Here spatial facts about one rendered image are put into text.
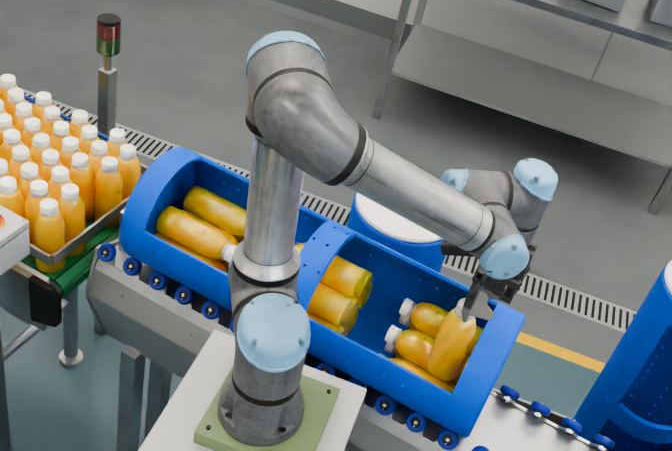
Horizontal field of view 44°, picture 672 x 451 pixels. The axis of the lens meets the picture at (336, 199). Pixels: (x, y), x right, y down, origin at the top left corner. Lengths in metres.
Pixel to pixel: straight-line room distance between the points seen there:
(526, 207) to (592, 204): 3.00
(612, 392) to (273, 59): 1.70
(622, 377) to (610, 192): 2.15
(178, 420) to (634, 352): 1.39
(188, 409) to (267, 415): 0.18
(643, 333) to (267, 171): 1.43
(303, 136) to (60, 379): 2.08
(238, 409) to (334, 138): 0.55
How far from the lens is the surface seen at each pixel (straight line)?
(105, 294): 2.13
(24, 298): 2.19
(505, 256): 1.29
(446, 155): 4.38
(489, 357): 1.69
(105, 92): 2.49
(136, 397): 2.44
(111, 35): 2.38
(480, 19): 5.10
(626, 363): 2.54
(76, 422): 2.95
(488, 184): 1.40
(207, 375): 1.60
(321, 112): 1.11
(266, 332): 1.34
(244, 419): 1.45
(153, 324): 2.07
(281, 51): 1.20
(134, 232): 1.91
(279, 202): 1.32
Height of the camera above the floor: 2.40
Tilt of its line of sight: 38 degrees down
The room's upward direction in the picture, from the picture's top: 14 degrees clockwise
